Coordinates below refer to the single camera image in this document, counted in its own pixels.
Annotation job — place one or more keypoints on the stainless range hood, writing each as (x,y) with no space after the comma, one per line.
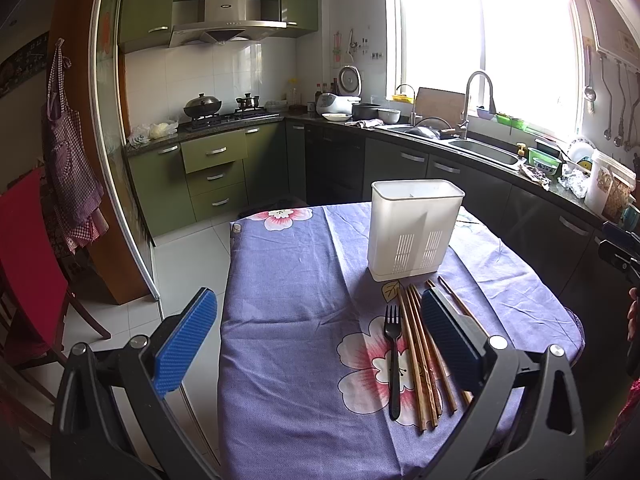
(220,21)

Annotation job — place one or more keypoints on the dark lower cabinet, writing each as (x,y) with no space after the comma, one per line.
(557,236)

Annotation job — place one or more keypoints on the purple floral tablecloth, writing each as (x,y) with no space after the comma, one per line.
(303,389)

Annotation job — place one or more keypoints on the hanging steel ladle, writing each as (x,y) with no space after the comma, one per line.
(589,92)

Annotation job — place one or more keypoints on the black cooking pot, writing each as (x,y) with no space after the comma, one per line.
(364,111)

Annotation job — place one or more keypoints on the wooden cutting board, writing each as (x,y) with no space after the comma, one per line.
(447,105)

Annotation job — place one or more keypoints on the checkered purple apron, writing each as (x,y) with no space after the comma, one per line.
(77,191)

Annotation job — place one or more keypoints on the white rice cooker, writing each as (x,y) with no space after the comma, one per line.
(347,93)

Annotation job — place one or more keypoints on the black wok with lid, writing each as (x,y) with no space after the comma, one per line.
(202,106)

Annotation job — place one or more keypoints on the black plastic fork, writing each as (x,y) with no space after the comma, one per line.
(392,332)

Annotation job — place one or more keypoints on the white bowl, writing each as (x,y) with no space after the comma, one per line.
(389,116)

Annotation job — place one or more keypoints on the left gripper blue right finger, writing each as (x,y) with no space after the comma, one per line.
(459,343)

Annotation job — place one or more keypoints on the person's right hand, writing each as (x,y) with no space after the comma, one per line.
(632,315)

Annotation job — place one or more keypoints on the plastic cereal container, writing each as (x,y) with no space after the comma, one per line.
(610,186)

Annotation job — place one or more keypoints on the white plastic utensil holder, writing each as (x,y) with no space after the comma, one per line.
(410,226)

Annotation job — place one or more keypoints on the green lower cabinet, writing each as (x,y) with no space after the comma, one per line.
(196,178)

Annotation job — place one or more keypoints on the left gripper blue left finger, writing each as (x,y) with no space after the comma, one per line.
(180,346)

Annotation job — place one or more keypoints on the red wooden chair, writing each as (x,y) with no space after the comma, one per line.
(34,281)

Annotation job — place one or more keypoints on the gas stove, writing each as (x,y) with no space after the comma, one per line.
(215,120)

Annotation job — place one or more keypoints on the small steel pot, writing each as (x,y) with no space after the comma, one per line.
(247,102)

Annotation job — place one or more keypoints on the green plastic basket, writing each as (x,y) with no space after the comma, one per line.
(543,162)

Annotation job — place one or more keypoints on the stainless kitchen sink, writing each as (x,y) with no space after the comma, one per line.
(484,150)

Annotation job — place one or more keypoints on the wooden chopstick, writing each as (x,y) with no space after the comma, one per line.
(426,386)
(461,305)
(467,396)
(427,351)
(443,372)
(417,382)

